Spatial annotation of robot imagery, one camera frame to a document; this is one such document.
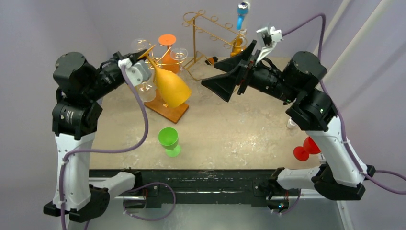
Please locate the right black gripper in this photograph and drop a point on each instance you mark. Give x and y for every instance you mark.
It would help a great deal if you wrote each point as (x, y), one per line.
(244, 73)

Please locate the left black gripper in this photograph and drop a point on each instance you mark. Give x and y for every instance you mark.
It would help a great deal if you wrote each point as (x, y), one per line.
(132, 56)

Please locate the tall clear flute glass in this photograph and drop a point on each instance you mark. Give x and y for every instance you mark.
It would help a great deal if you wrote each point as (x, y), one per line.
(140, 44)

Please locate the orange plastic goblet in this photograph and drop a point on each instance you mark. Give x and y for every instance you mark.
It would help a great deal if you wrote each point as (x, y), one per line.
(166, 61)

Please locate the clear glass front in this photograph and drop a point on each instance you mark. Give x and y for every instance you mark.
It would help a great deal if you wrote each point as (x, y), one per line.
(178, 55)

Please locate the yellow goblet front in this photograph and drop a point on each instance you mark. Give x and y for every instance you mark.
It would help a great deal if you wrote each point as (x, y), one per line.
(173, 90)

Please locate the gold scroll glass rack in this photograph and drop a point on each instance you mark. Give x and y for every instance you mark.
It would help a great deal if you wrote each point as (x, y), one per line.
(158, 105)

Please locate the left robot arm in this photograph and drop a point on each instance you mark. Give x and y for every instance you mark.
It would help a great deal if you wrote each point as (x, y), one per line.
(74, 123)

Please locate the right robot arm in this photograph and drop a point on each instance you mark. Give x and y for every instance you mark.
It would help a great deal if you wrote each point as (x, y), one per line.
(341, 177)

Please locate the small orange black object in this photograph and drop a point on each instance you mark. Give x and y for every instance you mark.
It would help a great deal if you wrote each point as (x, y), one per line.
(211, 60)

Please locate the orange pipe fitting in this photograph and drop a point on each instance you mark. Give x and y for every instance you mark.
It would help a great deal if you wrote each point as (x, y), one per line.
(238, 45)

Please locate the green plastic goblet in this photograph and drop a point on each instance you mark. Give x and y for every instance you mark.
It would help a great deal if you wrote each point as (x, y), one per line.
(168, 138)

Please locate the red plastic goblet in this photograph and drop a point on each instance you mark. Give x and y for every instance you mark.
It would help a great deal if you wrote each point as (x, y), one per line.
(303, 152)

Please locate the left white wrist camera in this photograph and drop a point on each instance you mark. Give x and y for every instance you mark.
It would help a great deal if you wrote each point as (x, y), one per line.
(134, 73)

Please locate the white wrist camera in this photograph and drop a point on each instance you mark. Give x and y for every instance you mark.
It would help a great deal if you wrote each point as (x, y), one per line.
(134, 73)
(268, 37)

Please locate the gold rectangular wire rack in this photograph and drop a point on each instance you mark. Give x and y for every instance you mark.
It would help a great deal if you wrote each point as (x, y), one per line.
(216, 31)

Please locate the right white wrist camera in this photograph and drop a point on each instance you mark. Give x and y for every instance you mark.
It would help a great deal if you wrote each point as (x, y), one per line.
(268, 37)

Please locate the white pvc pipe frame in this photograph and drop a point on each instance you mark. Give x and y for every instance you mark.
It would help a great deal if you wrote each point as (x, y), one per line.
(364, 52)

